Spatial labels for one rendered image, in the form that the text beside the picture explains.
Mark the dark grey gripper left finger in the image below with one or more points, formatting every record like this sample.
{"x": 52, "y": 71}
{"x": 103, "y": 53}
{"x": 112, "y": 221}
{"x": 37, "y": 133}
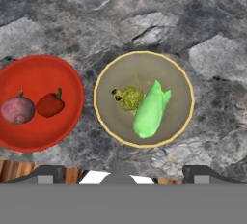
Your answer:
{"x": 51, "y": 171}

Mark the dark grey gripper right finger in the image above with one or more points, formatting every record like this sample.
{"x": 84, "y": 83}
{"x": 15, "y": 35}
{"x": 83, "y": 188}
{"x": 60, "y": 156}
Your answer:
{"x": 196, "y": 171}

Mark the red bell pepper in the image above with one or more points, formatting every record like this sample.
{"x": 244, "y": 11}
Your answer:
{"x": 49, "y": 105}

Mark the purple onion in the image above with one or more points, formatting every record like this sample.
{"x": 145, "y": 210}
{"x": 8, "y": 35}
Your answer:
{"x": 17, "y": 109}

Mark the red bowl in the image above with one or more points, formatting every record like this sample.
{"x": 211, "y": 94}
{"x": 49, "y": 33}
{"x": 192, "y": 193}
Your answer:
{"x": 38, "y": 73}

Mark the olive bowl with yellow rim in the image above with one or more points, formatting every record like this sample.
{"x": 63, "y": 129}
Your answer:
{"x": 135, "y": 70}

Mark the white and grey round object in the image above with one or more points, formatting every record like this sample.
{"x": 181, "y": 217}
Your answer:
{"x": 93, "y": 178}

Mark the green squash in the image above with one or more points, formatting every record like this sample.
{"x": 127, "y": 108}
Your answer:
{"x": 149, "y": 112}

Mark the olive green broccoli floret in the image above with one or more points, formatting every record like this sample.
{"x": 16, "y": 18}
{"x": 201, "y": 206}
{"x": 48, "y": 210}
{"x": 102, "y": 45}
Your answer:
{"x": 130, "y": 98}

